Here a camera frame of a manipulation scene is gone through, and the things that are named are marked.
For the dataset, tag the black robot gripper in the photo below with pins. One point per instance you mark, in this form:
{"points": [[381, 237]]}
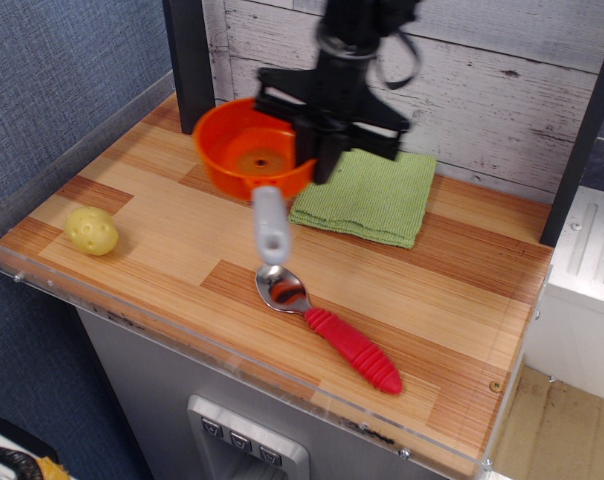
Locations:
{"points": [[331, 110]]}

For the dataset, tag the orange pan with grey handle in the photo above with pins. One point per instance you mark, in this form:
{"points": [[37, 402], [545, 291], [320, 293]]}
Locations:
{"points": [[251, 156]]}

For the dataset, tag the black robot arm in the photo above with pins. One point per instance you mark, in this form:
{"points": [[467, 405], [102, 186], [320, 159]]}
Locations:
{"points": [[356, 28]]}

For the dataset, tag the green folded cloth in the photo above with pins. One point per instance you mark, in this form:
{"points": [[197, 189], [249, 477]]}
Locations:
{"points": [[370, 197]]}

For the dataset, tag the yellow toy potato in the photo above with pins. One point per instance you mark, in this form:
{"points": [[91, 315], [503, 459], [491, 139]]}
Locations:
{"points": [[92, 231]]}

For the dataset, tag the grey toy kitchen cabinet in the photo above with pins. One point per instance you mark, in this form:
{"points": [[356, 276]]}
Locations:
{"points": [[153, 383]]}

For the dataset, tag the white ribbed toy sink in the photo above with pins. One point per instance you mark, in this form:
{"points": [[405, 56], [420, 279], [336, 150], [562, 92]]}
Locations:
{"points": [[578, 259]]}

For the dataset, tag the silver dispenser button panel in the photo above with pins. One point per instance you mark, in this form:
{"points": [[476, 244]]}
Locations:
{"points": [[232, 446]]}

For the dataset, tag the clear acrylic table guard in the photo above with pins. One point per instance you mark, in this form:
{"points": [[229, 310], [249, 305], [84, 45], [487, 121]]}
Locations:
{"points": [[451, 312]]}

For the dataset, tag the yellow object at bottom left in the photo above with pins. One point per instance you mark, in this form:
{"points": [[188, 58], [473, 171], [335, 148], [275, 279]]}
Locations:
{"points": [[46, 469]]}

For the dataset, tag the metal spoon with red handle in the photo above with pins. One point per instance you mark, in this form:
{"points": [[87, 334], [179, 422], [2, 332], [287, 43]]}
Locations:
{"points": [[284, 292]]}

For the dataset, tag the black left upright post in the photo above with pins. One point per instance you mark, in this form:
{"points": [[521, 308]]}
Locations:
{"points": [[190, 60]]}

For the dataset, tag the black upright post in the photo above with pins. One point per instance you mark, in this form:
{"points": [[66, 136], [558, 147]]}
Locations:
{"points": [[576, 165], [190, 60]]}

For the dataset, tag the black right upright post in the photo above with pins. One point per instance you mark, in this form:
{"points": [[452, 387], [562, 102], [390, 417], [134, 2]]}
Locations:
{"points": [[576, 165]]}

